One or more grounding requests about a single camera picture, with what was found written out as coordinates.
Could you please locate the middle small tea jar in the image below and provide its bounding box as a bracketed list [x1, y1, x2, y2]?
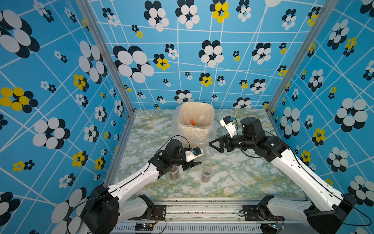
[202, 166, 212, 183]

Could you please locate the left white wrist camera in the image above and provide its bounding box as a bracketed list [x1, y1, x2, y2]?
[185, 147, 204, 162]

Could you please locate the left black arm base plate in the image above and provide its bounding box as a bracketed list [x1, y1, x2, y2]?
[129, 204, 167, 221]

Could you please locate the left green circuit board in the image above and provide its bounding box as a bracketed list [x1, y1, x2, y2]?
[134, 223, 154, 233]

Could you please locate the aluminium front rail frame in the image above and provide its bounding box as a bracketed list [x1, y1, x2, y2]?
[109, 199, 316, 234]

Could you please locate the left clear tea jar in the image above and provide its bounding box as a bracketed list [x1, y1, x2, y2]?
[168, 166, 180, 180]

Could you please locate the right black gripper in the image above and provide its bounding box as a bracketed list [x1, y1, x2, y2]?
[208, 131, 255, 153]

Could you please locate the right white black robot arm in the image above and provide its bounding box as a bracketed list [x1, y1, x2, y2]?
[209, 116, 357, 234]

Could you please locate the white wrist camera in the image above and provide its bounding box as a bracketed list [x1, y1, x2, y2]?
[185, 147, 204, 162]
[219, 116, 237, 138]

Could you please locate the right green circuit board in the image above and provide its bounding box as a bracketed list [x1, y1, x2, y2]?
[261, 224, 278, 234]

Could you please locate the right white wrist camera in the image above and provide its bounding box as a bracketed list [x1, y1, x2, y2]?
[219, 116, 237, 138]

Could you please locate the green circuit board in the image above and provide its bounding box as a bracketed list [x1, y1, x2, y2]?
[261, 224, 278, 234]
[134, 223, 154, 233]

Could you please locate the left aluminium corner post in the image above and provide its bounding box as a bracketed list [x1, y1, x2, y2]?
[77, 0, 134, 116]

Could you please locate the right aluminium corner post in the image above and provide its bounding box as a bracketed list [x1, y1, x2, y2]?
[266, 0, 339, 116]

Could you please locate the aluminium corner post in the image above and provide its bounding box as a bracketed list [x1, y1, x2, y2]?
[266, 0, 339, 116]
[77, 0, 134, 116]

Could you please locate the cream plastic trash bin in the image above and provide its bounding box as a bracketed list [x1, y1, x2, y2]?
[177, 101, 214, 150]

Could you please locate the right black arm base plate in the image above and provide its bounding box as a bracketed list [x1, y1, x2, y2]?
[238, 205, 285, 222]

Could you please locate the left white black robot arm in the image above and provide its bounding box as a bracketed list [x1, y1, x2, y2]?
[75, 137, 204, 234]

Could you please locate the clear plastic bin liner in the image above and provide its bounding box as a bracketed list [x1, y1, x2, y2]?
[171, 101, 221, 156]

